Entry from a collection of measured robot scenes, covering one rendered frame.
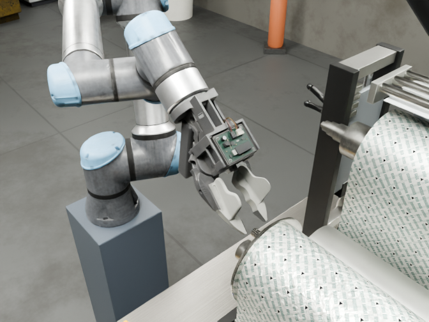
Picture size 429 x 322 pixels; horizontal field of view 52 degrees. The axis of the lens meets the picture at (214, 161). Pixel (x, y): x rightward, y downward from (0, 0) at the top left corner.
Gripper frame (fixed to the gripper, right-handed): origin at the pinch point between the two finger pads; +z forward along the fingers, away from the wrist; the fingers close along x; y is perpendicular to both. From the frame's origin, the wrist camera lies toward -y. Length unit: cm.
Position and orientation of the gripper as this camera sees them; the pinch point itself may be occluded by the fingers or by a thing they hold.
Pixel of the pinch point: (249, 220)
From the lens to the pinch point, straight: 68.8
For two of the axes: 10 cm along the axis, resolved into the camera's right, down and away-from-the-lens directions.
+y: 4.2, -3.3, -8.5
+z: 5.0, 8.6, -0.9
